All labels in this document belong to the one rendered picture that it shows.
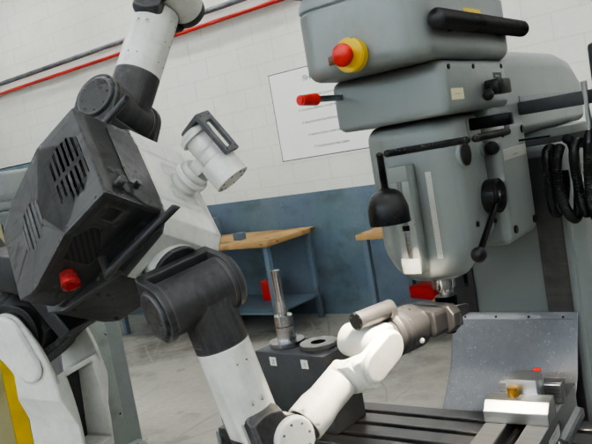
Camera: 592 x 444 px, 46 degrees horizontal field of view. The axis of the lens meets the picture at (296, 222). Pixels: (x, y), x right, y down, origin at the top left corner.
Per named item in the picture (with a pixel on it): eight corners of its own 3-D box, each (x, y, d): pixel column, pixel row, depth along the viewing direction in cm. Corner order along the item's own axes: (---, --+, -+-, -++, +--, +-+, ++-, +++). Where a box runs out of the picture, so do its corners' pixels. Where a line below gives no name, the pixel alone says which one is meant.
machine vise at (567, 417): (546, 495, 120) (537, 434, 119) (462, 484, 129) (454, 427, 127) (585, 413, 149) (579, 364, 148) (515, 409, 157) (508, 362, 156)
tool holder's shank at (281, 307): (286, 312, 174) (279, 268, 173) (291, 314, 171) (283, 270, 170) (275, 314, 173) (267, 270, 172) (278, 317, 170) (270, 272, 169)
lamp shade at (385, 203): (373, 228, 120) (367, 193, 119) (367, 225, 127) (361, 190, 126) (414, 221, 120) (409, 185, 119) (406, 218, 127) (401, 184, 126)
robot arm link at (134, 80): (97, 56, 136) (75, 121, 132) (132, 56, 131) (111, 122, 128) (134, 85, 146) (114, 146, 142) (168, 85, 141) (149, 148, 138)
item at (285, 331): (293, 336, 176) (289, 314, 175) (299, 339, 171) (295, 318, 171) (275, 340, 174) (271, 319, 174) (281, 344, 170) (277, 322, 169)
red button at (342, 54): (351, 63, 119) (346, 40, 119) (331, 69, 122) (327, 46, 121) (360, 63, 122) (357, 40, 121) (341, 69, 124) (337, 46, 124)
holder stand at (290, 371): (336, 435, 160) (321, 351, 158) (267, 423, 174) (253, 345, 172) (366, 415, 169) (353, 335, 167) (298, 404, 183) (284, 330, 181)
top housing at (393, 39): (424, 55, 117) (409, -42, 115) (297, 86, 132) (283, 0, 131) (514, 58, 154) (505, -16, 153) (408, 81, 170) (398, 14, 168)
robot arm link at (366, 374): (410, 348, 131) (369, 401, 125) (375, 341, 138) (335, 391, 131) (395, 322, 129) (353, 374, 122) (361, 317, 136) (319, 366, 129)
